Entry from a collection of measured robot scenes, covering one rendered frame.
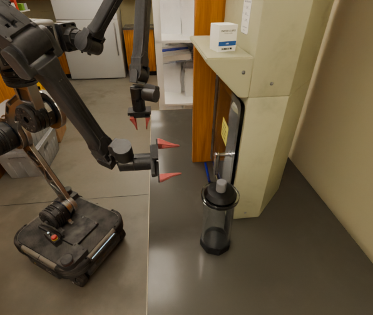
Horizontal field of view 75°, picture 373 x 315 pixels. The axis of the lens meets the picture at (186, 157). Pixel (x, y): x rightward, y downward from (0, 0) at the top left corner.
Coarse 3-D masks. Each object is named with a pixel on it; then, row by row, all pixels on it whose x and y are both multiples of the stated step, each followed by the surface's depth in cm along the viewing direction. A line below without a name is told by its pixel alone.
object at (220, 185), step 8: (216, 184) 69; (224, 184) 65; (208, 192) 67; (216, 192) 67; (224, 192) 67; (232, 192) 67; (208, 200) 66; (216, 200) 65; (224, 200) 65; (232, 200) 65
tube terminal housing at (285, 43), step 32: (256, 0) 54; (288, 0) 51; (320, 0) 55; (256, 32) 55; (288, 32) 54; (320, 32) 65; (256, 64) 58; (288, 64) 58; (256, 96) 62; (288, 96) 63; (256, 128) 68; (288, 128) 76; (256, 160) 75; (256, 192) 83
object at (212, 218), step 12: (204, 204) 70; (216, 204) 65; (228, 204) 65; (204, 216) 72; (216, 216) 68; (228, 216) 68; (204, 228) 74; (216, 228) 70; (228, 228) 72; (204, 240) 77; (216, 240) 73; (228, 240) 77
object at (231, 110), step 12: (228, 96) 76; (216, 108) 95; (228, 108) 77; (240, 108) 65; (216, 120) 96; (228, 120) 78; (240, 120) 67; (216, 132) 97; (228, 132) 79; (216, 144) 99; (228, 144) 79; (228, 168) 81; (228, 180) 82
